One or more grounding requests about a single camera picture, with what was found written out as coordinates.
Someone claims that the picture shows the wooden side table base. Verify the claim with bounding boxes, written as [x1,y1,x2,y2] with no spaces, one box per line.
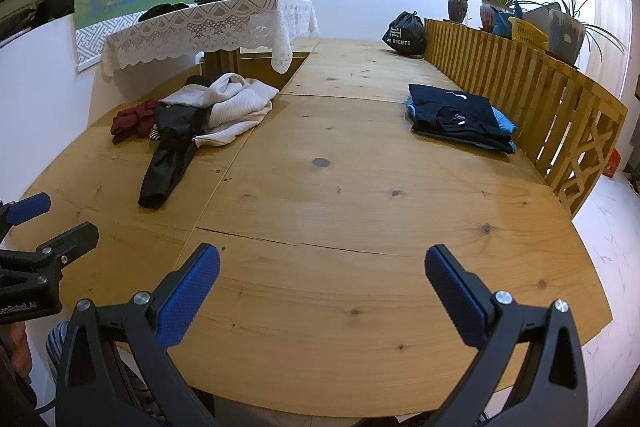
[200,49,313,80]

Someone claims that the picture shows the yellow plastic basket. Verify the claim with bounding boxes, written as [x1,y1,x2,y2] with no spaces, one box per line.
[508,17,550,45]

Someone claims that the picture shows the beige curtain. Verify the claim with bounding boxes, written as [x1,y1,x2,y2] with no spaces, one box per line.
[585,0,632,88]

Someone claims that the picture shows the wooden slatted railing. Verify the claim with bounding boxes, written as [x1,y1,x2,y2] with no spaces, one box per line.
[422,18,629,220]

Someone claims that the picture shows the white lace tablecloth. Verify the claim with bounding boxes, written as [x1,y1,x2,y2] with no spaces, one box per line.
[102,0,320,80]

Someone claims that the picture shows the black drawstring bag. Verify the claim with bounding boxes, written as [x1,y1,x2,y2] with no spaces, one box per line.
[382,11,427,56]

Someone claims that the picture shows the blue white striped cloth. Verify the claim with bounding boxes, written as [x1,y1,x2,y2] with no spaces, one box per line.
[46,321,71,380]

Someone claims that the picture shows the black pants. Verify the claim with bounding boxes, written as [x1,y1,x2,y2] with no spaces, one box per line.
[139,76,216,210]

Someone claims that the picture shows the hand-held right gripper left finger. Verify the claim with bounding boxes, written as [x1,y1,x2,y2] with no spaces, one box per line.
[55,243,221,427]

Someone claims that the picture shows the grey potted plant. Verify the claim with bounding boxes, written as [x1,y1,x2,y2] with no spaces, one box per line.
[530,0,628,62]

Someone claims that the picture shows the grey box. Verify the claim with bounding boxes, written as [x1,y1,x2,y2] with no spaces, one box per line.
[522,2,563,32]

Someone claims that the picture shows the maroon garment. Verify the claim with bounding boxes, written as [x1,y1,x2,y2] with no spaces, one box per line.
[111,102,160,145]

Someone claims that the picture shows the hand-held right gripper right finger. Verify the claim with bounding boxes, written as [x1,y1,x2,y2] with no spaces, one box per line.
[424,244,586,427]

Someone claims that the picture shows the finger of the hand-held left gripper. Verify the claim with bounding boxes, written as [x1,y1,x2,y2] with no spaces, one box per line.
[0,192,52,243]
[0,222,100,281]

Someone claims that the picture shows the white knit sweater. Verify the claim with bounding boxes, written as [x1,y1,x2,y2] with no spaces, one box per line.
[160,73,280,148]

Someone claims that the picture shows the folded navy shirt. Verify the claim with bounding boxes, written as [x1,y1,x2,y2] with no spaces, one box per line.
[407,83,513,150]

